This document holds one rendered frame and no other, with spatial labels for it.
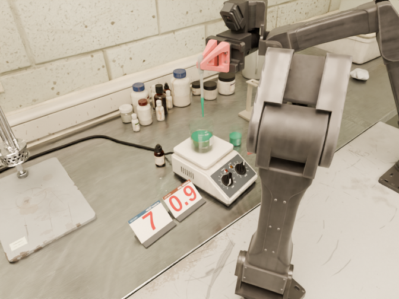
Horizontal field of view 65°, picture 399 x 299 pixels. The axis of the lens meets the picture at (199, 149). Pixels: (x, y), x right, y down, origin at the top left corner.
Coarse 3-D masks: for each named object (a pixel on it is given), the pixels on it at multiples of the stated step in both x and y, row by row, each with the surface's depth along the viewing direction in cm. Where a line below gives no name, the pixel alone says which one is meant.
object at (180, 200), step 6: (186, 186) 78; (192, 186) 79; (180, 192) 77; (186, 192) 78; (192, 192) 79; (168, 198) 75; (174, 198) 76; (180, 198) 77; (186, 198) 77; (192, 198) 78; (168, 204) 75; (174, 204) 75; (180, 204) 76; (186, 204) 77; (174, 210) 75; (180, 210) 75
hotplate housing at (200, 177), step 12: (180, 156) 82; (228, 156) 82; (240, 156) 83; (180, 168) 83; (192, 168) 79; (204, 168) 78; (216, 168) 78; (252, 168) 83; (192, 180) 82; (204, 180) 78; (252, 180) 81; (216, 192) 77; (240, 192) 78; (228, 204) 77
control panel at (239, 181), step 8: (232, 160) 82; (240, 160) 83; (224, 168) 79; (232, 168) 80; (248, 168) 82; (216, 176) 77; (232, 176) 79; (240, 176) 80; (248, 176) 81; (240, 184) 79; (224, 192) 76; (232, 192) 77
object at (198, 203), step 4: (192, 184) 79; (200, 196) 79; (164, 200) 75; (196, 200) 78; (200, 200) 79; (204, 200) 79; (192, 204) 77; (196, 204) 78; (200, 204) 78; (184, 208) 76; (188, 208) 77; (192, 208) 77; (196, 208) 77; (168, 212) 76; (172, 212) 74; (180, 212) 75; (184, 212) 76; (188, 212) 76; (176, 216) 75; (180, 216) 75; (184, 216) 75; (180, 220) 74
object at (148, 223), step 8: (160, 208) 73; (144, 216) 71; (152, 216) 72; (160, 216) 73; (168, 216) 74; (136, 224) 70; (144, 224) 70; (152, 224) 71; (160, 224) 72; (136, 232) 69; (144, 232) 70; (152, 232) 71
